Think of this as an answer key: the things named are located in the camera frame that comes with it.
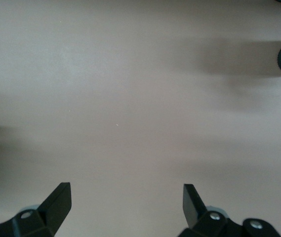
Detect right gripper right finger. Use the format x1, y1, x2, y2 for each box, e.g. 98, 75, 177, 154
178, 184, 281, 237

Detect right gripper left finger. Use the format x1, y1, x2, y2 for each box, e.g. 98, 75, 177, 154
0, 182, 72, 237

